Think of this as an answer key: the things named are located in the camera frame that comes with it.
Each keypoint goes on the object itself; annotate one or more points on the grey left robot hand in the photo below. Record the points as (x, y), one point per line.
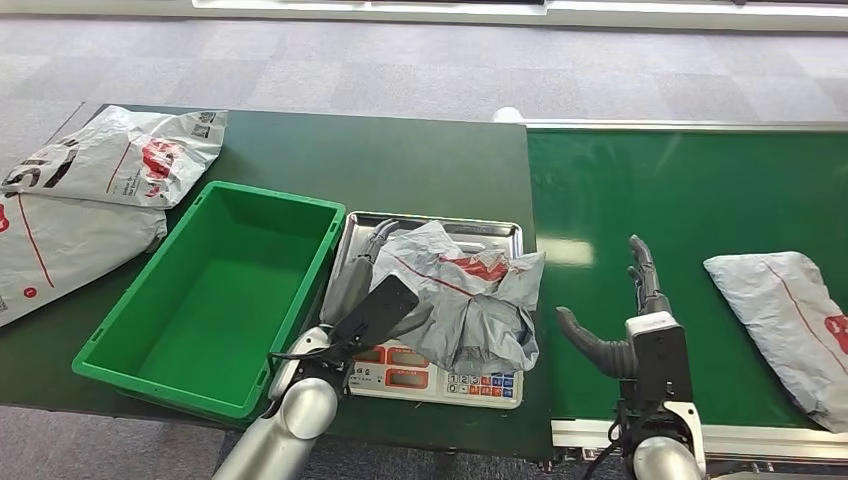
(348, 288)

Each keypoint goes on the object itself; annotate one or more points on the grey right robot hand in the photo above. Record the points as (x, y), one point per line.
(599, 348)

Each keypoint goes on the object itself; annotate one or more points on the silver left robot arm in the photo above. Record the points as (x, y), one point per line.
(291, 424)

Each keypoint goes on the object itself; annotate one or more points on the green conveyor belt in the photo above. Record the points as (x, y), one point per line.
(662, 192)

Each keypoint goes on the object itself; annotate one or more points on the grey mailer package red line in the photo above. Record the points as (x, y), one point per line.
(788, 324)

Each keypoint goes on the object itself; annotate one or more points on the white conveyor roller cap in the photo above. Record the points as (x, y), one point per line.
(507, 115)

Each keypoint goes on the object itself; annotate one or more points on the white mailer package black print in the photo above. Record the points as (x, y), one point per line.
(119, 156)

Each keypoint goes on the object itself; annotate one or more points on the large white mailer package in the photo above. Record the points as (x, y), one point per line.
(66, 245)

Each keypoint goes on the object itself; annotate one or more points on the electronic scale steel tray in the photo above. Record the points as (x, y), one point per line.
(404, 379)

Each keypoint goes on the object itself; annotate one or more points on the green plastic bin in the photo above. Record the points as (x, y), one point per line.
(212, 291)

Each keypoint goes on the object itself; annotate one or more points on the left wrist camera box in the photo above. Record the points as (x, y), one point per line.
(381, 308)

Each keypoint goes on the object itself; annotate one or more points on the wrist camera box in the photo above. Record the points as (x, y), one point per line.
(381, 308)
(659, 361)

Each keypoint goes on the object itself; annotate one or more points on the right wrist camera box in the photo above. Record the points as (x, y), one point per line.
(659, 361)

